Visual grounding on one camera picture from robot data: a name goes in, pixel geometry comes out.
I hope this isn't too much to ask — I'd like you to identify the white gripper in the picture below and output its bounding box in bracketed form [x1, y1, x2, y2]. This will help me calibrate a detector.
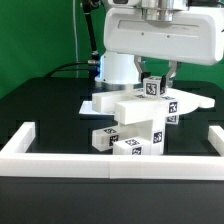
[104, 7, 224, 89]

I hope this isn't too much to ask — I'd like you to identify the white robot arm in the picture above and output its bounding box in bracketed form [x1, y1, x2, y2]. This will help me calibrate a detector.
[82, 0, 224, 65]

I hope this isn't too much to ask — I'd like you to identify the white chair seat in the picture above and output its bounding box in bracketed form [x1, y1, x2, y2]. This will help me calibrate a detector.
[118, 114, 180, 156]

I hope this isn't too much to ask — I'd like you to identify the black cable bundle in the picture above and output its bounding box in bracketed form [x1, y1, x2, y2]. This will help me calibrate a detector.
[44, 9, 101, 79]

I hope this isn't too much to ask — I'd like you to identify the white U-shaped fence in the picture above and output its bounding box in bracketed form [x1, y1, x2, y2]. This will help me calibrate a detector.
[0, 122, 224, 181]

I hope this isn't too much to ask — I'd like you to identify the white sheet with tags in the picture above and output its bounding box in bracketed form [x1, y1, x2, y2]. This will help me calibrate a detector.
[79, 101, 114, 115]

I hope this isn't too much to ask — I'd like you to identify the white chair back frame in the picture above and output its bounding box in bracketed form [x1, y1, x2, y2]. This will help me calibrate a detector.
[92, 88, 215, 125]

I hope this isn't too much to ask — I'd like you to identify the white thin cable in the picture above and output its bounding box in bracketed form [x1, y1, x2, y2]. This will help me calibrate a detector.
[72, 0, 80, 79]

